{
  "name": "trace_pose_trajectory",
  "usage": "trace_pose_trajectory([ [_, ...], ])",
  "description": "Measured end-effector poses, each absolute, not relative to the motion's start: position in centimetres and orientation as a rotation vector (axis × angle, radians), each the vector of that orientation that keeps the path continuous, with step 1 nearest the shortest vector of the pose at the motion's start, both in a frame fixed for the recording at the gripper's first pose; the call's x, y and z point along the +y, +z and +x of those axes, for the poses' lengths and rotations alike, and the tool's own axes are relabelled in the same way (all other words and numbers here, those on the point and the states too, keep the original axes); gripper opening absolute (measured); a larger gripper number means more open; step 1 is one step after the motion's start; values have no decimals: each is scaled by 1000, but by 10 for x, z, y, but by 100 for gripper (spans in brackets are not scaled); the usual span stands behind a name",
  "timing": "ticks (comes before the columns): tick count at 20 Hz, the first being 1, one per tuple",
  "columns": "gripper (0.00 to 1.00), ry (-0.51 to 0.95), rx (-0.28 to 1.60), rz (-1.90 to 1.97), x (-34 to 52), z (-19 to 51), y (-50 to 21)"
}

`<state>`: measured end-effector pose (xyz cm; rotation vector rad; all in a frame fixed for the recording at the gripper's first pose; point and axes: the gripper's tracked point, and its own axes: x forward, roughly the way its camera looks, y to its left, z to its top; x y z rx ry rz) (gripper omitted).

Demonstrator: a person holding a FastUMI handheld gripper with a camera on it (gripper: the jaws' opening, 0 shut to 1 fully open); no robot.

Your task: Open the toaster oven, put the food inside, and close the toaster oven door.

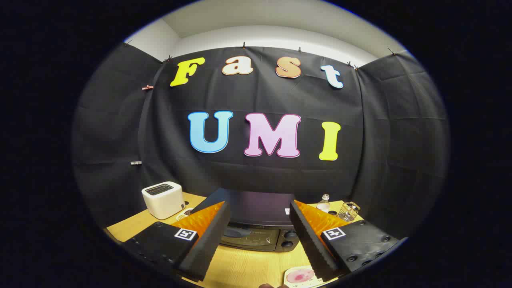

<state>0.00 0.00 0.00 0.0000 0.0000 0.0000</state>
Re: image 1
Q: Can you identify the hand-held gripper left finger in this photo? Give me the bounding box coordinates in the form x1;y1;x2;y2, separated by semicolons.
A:
120;201;232;282

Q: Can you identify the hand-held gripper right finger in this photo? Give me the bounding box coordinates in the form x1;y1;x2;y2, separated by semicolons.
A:
289;199;400;282

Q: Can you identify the pink ham slice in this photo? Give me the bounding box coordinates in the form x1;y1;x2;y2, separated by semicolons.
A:
286;269;316;284

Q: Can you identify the cream square plate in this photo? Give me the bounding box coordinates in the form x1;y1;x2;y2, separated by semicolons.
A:
284;266;322;288

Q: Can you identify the black toaster oven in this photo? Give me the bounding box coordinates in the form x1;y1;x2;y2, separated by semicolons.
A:
191;188;300;252

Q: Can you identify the white bread toaster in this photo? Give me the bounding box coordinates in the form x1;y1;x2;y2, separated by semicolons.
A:
142;181;186;220

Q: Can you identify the black backdrop cloth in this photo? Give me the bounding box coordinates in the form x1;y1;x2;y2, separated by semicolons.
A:
72;42;450;240

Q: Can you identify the metal wire basket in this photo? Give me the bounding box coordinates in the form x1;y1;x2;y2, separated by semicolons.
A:
337;202;360;222

